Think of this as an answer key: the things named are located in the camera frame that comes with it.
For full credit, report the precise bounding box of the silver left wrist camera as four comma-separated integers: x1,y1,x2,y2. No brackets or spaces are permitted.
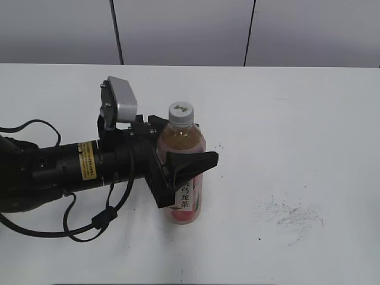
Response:
100,76,138,131

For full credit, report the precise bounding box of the white bottle cap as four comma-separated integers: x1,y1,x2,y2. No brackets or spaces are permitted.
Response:
168,102,194,128

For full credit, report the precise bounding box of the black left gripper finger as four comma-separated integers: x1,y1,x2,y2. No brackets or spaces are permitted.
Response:
148,115,169,134
165,151,219,188

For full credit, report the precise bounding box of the oolong tea plastic bottle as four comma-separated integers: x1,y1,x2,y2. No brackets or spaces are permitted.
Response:
156,101,207,225

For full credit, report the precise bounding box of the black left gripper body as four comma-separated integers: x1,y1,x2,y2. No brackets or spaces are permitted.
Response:
99,115,175,208

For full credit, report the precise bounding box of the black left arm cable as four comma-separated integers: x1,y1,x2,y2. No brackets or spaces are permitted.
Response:
0,119,134,243

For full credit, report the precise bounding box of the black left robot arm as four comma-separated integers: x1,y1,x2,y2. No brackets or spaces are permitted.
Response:
1,116,219,213

